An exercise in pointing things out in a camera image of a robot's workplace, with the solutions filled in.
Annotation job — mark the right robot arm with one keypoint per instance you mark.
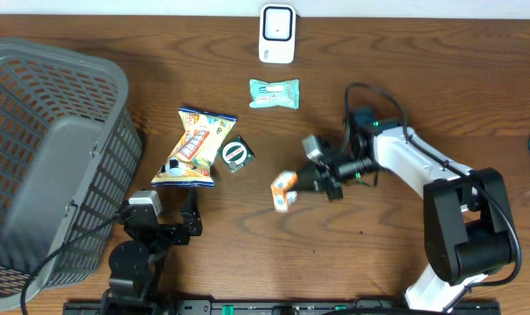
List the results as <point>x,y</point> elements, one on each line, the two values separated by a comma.
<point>468,226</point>

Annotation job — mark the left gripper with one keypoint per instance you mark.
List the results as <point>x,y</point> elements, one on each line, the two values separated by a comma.
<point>191,215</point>

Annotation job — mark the grey plastic basket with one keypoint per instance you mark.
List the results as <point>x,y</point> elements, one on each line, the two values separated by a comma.
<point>68,153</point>

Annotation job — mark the small orange box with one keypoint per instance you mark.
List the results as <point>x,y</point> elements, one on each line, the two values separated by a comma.
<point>281,188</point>

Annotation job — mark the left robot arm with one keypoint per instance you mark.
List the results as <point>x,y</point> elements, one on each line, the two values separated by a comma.
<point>137,264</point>

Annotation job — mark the yellow snack bag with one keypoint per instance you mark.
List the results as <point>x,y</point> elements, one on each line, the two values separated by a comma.
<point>189,163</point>

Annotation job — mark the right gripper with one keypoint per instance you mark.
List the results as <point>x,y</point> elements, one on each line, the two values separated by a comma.
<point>327,175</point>

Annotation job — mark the white barcode scanner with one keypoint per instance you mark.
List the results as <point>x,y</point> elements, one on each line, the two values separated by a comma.
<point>277,34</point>

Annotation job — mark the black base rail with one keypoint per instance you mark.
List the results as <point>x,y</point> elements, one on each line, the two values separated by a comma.
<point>206,307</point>

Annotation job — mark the teal tissue packet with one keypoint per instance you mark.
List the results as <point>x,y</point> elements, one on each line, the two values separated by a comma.
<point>271,94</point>

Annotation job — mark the small green box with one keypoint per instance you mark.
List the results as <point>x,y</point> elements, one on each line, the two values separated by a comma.
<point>236,154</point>

